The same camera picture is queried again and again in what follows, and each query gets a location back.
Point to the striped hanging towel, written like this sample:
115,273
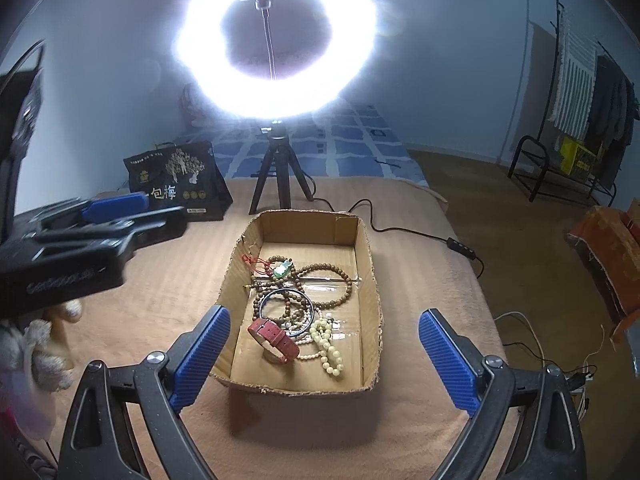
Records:
575,75

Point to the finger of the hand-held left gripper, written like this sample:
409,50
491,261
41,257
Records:
160,227
115,208

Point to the dark hanging clothes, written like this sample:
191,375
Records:
612,110

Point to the black printed gift bag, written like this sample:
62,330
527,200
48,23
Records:
175,180

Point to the striped grey garment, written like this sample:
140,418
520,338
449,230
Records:
30,462

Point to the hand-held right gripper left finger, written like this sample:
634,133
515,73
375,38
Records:
200,355

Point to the thin blue bangle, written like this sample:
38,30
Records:
262,307

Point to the yellow box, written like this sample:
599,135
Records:
577,157

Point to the person's left hand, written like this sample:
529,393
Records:
45,360

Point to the black clothes rack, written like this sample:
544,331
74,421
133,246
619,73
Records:
530,145

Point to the cardboard box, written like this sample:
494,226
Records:
300,232

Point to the white cloth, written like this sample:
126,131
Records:
25,410

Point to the orange patterned cloth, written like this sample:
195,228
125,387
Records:
610,240

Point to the black tripod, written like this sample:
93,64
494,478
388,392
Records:
270,170

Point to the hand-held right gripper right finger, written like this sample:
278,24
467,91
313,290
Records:
445,355

